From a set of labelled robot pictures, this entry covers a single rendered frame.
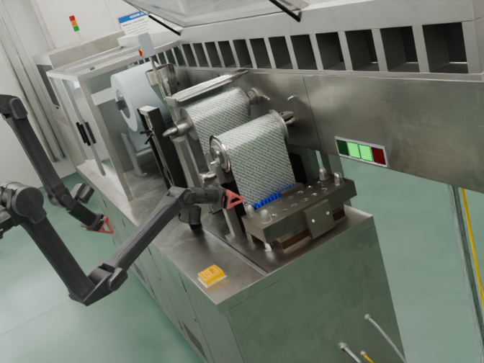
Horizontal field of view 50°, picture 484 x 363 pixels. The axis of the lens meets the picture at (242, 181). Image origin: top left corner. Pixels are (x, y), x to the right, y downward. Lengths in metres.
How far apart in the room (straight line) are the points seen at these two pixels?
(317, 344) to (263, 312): 0.29
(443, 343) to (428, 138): 1.42
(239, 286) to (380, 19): 0.92
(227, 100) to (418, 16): 0.96
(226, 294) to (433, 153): 0.78
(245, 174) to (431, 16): 0.88
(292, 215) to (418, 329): 1.21
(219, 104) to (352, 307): 0.93
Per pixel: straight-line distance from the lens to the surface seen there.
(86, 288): 1.58
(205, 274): 1.84
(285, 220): 1.80
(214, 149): 1.89
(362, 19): 1.56
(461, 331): 2.79
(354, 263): 1.96
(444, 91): 1.41
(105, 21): 7.43
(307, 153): 2.07
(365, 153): 1.74
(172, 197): 1.75
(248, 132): 1.91
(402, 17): 1.44
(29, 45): 7.26
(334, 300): 1.97
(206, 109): 2.08
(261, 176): 1.95
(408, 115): 1.53
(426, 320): 2.86
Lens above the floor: 1.82
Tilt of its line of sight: 21 degrees down
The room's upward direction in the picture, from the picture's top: 18 degrees counter-clockwise
